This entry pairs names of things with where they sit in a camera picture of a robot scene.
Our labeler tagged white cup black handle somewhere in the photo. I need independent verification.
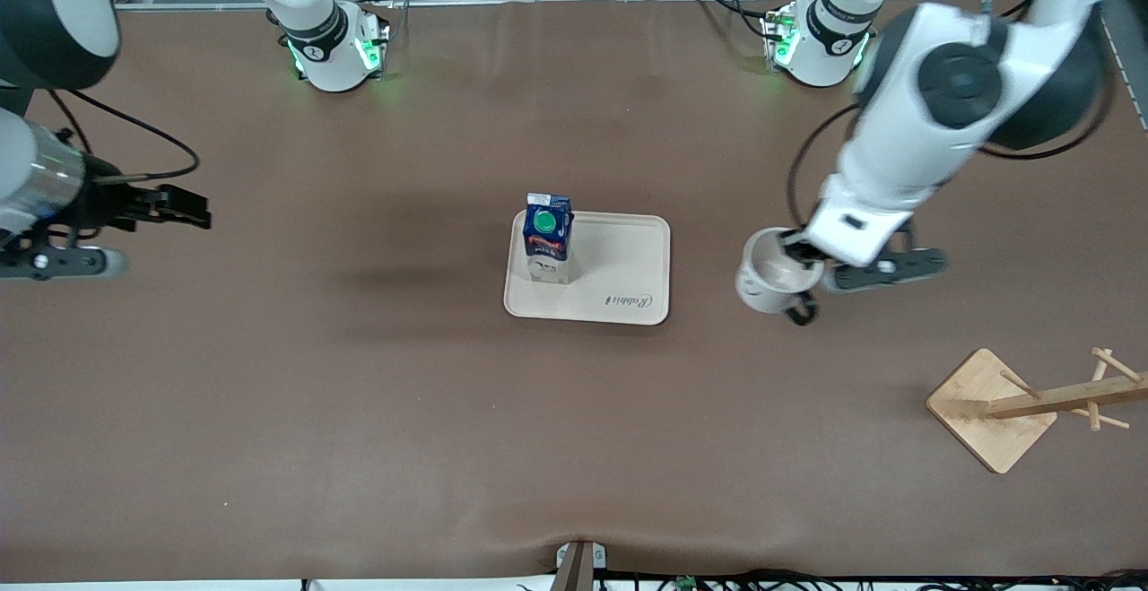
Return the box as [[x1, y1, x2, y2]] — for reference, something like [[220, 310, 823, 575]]
[[735, 227, 821, 328]]

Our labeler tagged wooden cup rack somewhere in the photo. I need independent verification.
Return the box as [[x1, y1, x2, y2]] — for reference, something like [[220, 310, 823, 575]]
[[926, 347, 1148, 475]]

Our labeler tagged brown table cover sheet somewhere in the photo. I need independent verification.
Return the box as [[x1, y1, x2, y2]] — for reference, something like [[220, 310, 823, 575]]
[[0, 0, 1148, 586]]

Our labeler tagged black left arm base cable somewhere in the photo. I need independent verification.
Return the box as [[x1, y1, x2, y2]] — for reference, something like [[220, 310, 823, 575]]
[[688, 0, 792, 41]]

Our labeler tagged beige plastic tray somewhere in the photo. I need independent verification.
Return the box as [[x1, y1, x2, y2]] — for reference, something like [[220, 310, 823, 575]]
[[503, 209, 673, 326]]

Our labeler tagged blue milk carton green cap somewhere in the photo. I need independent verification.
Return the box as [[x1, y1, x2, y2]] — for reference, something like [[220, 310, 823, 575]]
[[523, 192, 575, 286]]

